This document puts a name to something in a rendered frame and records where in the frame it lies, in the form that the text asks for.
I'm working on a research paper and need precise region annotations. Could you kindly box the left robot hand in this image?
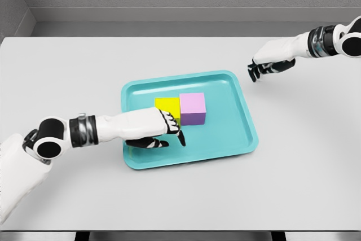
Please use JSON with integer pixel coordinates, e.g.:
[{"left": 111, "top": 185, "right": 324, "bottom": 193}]
[{"left": 120, "top": 107, "right": 187, "bottom": 149}]

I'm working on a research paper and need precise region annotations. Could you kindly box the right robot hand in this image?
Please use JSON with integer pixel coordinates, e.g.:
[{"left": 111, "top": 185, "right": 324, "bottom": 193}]
[{"left": 247, "top": 38, "right": 297, "bottom": 83}]

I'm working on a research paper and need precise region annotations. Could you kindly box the yellow cube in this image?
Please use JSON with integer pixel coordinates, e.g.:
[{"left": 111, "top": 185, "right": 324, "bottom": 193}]
[{"left": 154, "top": 97, "right": 182, "bottom": 127}]

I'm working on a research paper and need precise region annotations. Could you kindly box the pink cube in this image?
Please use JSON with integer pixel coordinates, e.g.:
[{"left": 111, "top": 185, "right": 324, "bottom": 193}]
[{"left": 179, "top": 92, "right": 206, "bottom": 126}]

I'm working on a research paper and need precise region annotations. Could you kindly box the teal tray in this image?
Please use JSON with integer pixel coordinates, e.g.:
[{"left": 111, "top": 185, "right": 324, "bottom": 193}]
[{"left": 120, "top": 69, "right": 259, "bottom": 171}]

